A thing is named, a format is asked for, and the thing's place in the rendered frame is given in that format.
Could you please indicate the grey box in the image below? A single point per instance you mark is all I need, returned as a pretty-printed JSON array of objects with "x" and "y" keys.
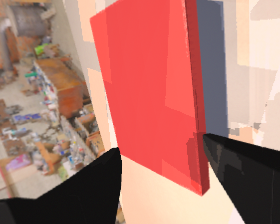
[{"x": 211, "y": 23}]

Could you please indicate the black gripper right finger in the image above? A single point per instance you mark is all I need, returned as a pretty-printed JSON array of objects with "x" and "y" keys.
[{"x": 249, "y": 174}]

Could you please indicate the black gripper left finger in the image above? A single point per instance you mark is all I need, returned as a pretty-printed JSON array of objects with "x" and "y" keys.
[{"x": 91, "y": 196}]

